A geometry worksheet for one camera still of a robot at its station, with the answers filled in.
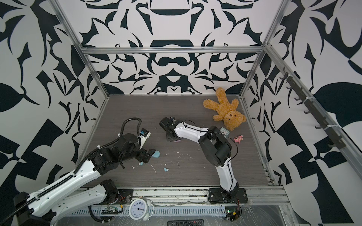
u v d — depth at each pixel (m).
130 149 0.57
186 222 0.66
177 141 0.91
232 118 0.96
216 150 0.51
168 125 0.74
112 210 0.70
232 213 0.71
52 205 0.42
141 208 0.69
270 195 0.76
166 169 0.83
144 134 0.65
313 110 0.55
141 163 0.85
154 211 0.70
